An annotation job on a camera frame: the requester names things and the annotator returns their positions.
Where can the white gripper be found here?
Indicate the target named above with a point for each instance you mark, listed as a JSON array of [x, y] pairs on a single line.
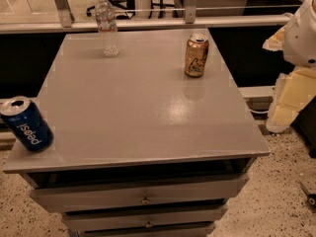
[[301, 39]]

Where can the blue pepsi can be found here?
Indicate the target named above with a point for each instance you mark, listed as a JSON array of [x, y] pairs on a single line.
[[23, 117]]

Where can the gold orange soda can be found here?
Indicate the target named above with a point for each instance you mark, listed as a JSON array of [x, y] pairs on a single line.
[[196, 55]]

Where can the black caster wheel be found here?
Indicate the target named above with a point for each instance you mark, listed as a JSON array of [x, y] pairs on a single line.
[[311, 198]]

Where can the top grey drawer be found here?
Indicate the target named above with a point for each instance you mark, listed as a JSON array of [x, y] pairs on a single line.
[[123, 195]]

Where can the grey drawer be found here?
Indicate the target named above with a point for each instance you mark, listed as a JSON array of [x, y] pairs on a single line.
[[123, 195], [145, 218], [198, 229]]

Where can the grey drawer cabinet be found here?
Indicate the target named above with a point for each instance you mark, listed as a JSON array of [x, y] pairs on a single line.
[[137, 117]]

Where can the bottom grey drawer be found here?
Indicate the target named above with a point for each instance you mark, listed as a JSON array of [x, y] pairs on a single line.
[[198, 229]]

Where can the clear plastic water bottle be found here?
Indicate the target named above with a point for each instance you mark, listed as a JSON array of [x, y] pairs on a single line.
[[106, 20]]

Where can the middle grey drawer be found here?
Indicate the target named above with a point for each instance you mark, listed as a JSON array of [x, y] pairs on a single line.
[[145, 218]]

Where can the metal railing frame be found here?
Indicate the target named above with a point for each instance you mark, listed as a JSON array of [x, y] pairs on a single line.
[[70, 16]]

